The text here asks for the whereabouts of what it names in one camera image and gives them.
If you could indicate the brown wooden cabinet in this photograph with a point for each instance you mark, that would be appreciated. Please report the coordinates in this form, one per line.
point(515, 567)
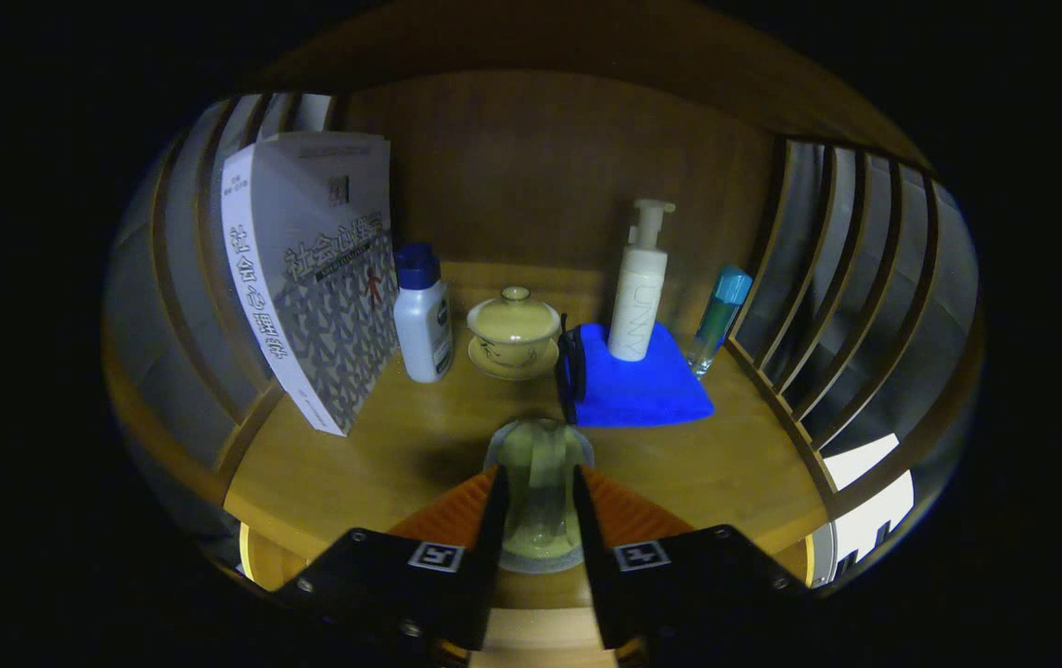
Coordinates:
point(540, 167)

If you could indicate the white book grey pattern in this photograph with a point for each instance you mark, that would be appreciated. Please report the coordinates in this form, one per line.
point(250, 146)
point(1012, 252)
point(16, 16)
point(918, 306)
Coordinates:
point(326, 278)

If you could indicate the white pump bottle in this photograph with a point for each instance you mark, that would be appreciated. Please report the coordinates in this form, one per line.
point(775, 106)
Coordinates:
point(639, 297)

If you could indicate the clear bottle teal cap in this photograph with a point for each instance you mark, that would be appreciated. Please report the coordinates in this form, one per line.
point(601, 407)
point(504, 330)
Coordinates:
point(721, 315)

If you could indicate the wooden countertop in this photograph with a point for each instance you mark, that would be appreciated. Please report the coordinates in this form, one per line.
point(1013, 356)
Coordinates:
point(401, 445)

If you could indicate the pale green cone grey base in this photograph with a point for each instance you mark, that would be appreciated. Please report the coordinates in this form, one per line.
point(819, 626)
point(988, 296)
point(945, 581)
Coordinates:
point(540, 464)

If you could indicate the blue folded cloth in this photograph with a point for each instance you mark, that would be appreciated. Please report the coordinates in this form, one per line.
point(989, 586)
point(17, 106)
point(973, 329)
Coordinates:
point(633, 380)

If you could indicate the white bottle blue cap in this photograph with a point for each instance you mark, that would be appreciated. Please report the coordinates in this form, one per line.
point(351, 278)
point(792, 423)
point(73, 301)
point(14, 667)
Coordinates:
point(424, 325)

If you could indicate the beige lidded teacup with saucer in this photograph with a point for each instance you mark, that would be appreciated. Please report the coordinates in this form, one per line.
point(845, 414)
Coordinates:
point(514, 329)

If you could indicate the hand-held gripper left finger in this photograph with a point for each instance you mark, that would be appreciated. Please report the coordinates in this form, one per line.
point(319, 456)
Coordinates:
point(493, 547)

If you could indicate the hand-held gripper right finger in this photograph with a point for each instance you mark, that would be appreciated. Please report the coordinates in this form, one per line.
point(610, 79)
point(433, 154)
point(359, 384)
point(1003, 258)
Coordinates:
point(586, 547)

